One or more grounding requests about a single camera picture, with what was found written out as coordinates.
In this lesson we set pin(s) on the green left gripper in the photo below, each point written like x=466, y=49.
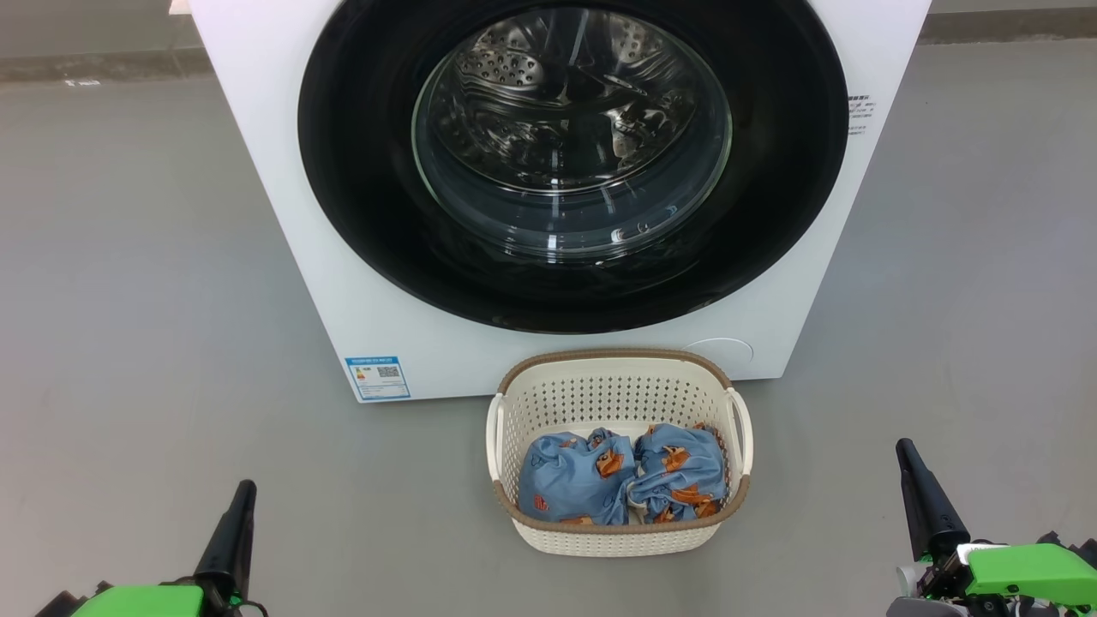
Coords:
x=137, y=602

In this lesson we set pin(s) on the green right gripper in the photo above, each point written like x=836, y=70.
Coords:
x=1028, y=574

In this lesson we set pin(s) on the black glass washer door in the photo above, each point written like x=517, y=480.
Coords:
x=360, y=171

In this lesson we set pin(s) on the white front-load washing machine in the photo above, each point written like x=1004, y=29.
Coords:
x=283, y=171

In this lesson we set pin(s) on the steel perforated washer drum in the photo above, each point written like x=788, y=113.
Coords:
x=557, y=103

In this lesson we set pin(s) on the blue energy label sticker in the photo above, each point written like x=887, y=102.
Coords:
x=377, y=379

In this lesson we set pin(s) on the round white filter cover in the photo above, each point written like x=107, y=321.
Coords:
x=728, y=351

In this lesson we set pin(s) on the cream perforated laundry basket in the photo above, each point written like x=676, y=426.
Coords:
x=600, y=394

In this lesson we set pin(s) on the black text label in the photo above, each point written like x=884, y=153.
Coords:
x=860, y=116

